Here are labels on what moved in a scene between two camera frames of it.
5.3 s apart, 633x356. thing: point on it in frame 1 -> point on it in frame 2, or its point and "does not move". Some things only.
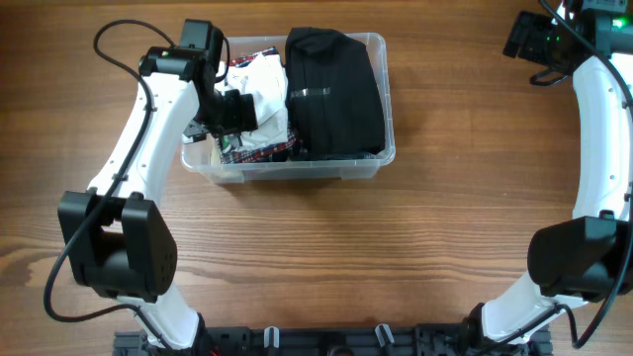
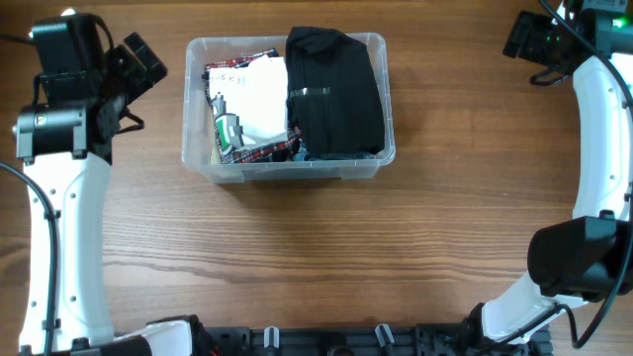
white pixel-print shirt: [263, 76] does not move
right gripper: [526, 37] does not move
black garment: [331, 95] does not move
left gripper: [244, 117] -> [127, 56]
